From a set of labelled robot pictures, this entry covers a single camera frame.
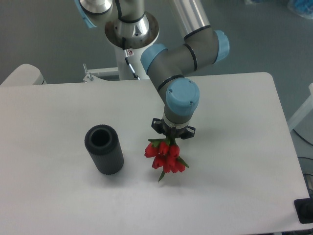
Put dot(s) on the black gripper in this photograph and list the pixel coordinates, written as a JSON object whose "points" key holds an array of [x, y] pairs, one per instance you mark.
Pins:
{"points": [[176, 132]]}

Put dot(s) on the red tulip bouquet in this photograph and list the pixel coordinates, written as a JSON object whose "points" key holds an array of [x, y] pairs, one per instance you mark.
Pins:
{"points": [[166, 155]]}

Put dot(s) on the black ribbed cylindrical vase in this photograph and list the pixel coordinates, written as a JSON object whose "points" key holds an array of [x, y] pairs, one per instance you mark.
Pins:
{"points": [[102, 143]]}

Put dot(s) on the black box at table edge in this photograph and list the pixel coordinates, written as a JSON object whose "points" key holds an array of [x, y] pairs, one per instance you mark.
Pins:
{"points": [[304, 210]]}

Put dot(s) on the white rounded side table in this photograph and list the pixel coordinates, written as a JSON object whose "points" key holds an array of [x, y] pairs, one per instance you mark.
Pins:
{"points": [[24, 75]]}

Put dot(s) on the white frame on right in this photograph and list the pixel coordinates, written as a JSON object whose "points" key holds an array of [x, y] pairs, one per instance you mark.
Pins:
{"points": [[302, 111]]}

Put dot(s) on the white metal base bracket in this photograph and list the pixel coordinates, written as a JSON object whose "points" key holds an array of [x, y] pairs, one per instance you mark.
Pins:
{"points": [[102, 73]]}

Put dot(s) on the blue plastic bag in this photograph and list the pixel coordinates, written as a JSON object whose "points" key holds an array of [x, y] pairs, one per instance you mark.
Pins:
{"points": [[303, 8]]}

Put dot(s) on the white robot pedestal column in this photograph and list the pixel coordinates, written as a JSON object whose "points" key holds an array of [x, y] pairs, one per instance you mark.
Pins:
{"points": [[130, 40]]}

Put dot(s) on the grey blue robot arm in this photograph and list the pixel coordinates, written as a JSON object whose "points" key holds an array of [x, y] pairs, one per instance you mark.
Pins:
{"points": [[167, 69]]}

